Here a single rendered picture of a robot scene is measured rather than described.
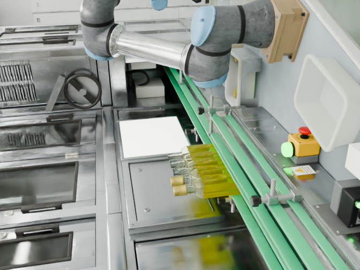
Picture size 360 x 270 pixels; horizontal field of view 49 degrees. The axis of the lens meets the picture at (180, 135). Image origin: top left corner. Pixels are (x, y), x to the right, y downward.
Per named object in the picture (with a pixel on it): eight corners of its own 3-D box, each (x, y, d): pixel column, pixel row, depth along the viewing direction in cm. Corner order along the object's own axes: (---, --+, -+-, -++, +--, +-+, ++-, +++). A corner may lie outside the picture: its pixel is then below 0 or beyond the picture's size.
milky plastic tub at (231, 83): (242, 96, 177) (224, 98, 176) (246, 46, 167) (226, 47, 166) (256, 111, 162) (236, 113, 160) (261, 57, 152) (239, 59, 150)
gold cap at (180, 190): (187, 188, 130) (174, 189, 129) (187, 197, 131) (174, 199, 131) (185, 182, 133) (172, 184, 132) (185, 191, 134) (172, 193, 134)
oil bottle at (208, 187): (250, 184, 140) (191, 191, 136) (251, 170, 137) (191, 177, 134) (256, 193, 135) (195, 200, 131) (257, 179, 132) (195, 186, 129)
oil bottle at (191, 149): (231, 152, 160) (179, 158, 157) (231, 140, 158) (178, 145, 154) (235, 159, 155) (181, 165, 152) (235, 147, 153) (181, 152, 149)
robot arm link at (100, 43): (226, 56, 120) (72, 19, 134) (220, 96, 130) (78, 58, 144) (237, 38, 128) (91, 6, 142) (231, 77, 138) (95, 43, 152)
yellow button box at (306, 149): (308, 151, 123) (285, 153, 121) (311, 129, 119) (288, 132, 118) (319, 162, 116) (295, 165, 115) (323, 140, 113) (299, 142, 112)
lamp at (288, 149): (287, 152, 120) (278, 152, 119) (289, 139, 118) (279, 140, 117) (294, 159, 116) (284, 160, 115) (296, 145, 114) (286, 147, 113)
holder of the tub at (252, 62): (243, 107, 179) (226, 109, 178) (247, 47, 167) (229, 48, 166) (256, 122, 164) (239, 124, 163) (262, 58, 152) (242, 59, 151)
